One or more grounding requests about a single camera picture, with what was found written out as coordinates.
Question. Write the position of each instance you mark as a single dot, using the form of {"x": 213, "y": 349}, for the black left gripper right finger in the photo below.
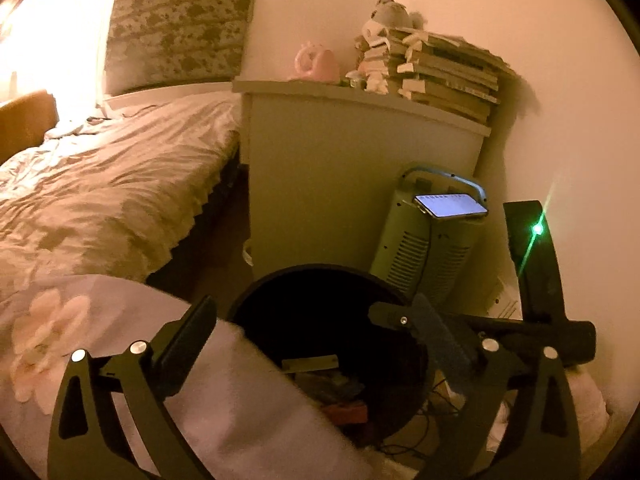
{"x": 542, "y": 437}

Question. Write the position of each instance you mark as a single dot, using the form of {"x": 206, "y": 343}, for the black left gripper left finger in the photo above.
{"x": 86, "y": 439}

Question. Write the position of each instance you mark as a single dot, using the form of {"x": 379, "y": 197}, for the red brown snack packet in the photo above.
{"x": 346, "y": 414}

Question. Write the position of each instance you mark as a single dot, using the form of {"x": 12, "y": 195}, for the black round trash bin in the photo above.
{"x": 323, "y": 310}

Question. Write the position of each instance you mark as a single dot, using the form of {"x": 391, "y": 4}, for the green portable heater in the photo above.
{"x": 417, "y": 253}

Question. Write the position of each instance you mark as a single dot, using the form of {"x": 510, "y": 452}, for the smartphone with lit screen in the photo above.
{"x": 450, "y": 206}

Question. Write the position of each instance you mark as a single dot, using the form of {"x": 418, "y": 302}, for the white rumpled bed duvet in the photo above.
{"x": 114, "y": 198}

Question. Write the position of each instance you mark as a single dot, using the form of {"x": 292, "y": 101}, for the stack of books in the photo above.
{"x": 441, "y": 71}

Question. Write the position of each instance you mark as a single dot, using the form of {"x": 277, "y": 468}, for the white dresser cabinet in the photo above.
{"x": 323, "y": 162}

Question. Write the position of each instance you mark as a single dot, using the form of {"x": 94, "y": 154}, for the grey plush toy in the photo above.
{"x": 389, "y": 15}

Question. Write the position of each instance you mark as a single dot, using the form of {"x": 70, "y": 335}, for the pink plush toy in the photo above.
{"x": 315, "y": 63}

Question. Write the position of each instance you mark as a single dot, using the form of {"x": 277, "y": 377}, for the patterned grey window curtain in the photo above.
{"x": 160, "y": 43}

